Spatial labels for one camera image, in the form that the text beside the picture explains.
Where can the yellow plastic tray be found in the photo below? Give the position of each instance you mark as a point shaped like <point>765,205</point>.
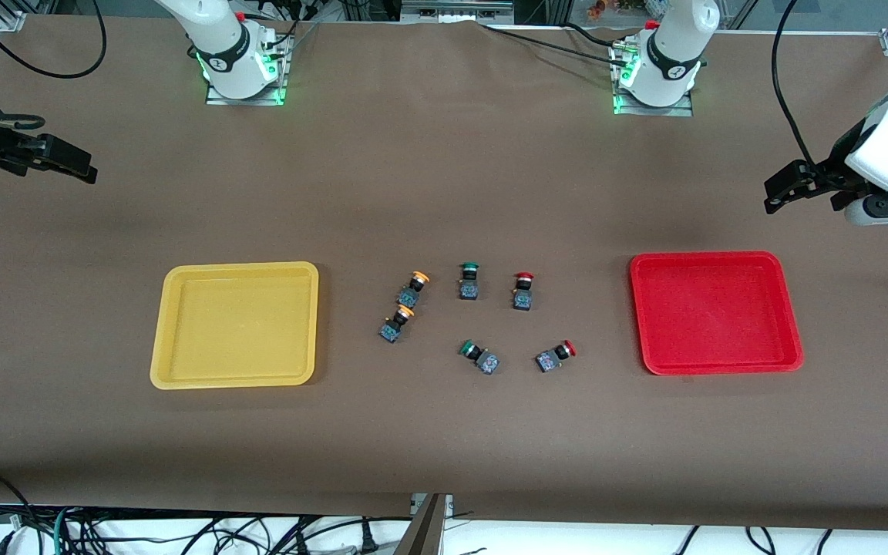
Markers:
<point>236,324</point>

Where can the yellow push button switch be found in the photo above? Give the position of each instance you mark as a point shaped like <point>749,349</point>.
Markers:
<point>410,294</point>
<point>391,331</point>

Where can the red push button switch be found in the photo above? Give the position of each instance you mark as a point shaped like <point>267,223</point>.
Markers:
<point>522,297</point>
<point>548,360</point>

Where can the green push button switch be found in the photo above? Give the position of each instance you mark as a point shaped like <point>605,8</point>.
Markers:
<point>486,362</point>
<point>469,288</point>

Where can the black power plug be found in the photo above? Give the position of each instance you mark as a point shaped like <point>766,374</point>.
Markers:
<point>369,539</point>

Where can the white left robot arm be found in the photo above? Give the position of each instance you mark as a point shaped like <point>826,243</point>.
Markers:
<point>675,54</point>

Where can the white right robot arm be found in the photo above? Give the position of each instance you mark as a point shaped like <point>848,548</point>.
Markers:
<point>224,46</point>

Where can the aluminium frame profile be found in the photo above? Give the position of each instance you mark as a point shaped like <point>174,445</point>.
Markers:
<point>425,532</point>

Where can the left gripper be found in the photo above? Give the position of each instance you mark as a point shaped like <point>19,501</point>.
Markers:
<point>837,163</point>

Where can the red plastic tray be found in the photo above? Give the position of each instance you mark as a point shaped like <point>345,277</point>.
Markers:
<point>714,316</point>

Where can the brown table cover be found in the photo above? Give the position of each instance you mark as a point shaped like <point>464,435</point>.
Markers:
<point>444,193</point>

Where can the silver metal frame beam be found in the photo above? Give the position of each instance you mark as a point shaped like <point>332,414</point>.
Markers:
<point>455,11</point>

